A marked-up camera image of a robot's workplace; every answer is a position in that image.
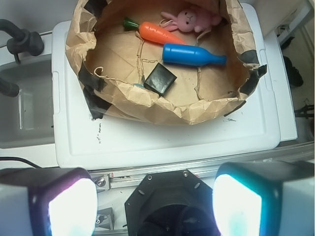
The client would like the aluminium frame rail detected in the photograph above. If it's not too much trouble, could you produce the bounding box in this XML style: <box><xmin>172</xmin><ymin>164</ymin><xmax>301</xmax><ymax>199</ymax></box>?
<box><xmin>89</xmin><ymin>141</ymin><xmax>315</xmax><ymax>192</ymax></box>

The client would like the black square box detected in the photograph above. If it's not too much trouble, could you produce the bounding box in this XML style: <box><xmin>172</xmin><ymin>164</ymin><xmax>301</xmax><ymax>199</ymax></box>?
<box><xmin>143</xmin><ymin>63</ymin><xmax>177</xmax><ymax>96</ymax></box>

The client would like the pink plush bunny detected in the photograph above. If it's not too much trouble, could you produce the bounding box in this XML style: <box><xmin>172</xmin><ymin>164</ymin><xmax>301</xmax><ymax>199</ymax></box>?
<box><xmin>159</xmin><ymin>6</ymin><xmax>222</xmax><ymax>33</ymax></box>

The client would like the blue toy bottle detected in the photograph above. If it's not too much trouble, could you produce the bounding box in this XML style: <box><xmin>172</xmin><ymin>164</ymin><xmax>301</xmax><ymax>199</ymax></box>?
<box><xmin>162</xmin><ymin>43</ymin><xmax>227</xmax><ymax>66</ymax></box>

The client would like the white plastic bin lid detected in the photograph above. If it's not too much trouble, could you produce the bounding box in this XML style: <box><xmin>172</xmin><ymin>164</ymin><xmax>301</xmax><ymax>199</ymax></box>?
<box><xmin>51</xmin><ymin>2</ymin><xmax>282</xmax><ymax>170</ymax></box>

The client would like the black cable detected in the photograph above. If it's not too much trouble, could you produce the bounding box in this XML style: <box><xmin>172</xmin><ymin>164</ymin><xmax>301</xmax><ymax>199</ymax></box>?
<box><xmin>0</xmin><ymin>157</ymin><xmax>40</xmax><ymax>169</ymax></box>

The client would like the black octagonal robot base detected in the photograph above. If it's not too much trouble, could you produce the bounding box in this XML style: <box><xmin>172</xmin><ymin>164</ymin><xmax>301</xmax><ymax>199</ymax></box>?
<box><xmin>125</xmin><ymin>176</ymin><xmax>220</xmax><ymax>236</ymax></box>

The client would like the crumpled brown paper bag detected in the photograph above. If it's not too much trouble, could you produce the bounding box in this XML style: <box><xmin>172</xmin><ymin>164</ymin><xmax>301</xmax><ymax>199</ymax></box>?
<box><xmin>65</xmin><ymin>0</ymin><xmax>267</xmax><ymax>125</ymax></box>

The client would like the black clamp knob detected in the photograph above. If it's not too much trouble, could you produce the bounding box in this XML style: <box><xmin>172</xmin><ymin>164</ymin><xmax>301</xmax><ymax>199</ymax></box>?
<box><xmin>0</xmin><ymin>19</ymin><xmax>44</xmax><ymax>64</ymax></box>

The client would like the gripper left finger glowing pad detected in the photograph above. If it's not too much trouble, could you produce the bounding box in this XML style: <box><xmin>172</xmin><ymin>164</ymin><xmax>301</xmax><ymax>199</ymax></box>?
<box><xmin>0</xmin><ymin>168</ymin><xmax>97</xmax><ymax>236</ymax></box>

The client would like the orange toy carrot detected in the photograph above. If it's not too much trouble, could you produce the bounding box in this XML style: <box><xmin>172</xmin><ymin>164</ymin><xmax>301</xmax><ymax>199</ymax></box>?
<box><xmin>123</xmin><ymin>17</ymin><xmax>186</xmax><ymax>45</ymax></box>

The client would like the black handle at left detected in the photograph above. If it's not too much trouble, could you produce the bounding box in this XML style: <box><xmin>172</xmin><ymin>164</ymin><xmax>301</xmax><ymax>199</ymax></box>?
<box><xmin>0</xmin><ymin>78</ymin><xmax>20</xmax><ymax>97</ymax></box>

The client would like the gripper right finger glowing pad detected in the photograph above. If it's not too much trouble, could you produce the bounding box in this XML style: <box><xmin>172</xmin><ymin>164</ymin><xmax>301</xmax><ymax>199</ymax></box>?
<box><xmin>212</xmin><ymin>161</ymin><xmax>315</xmax><ymax>236</ymax></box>

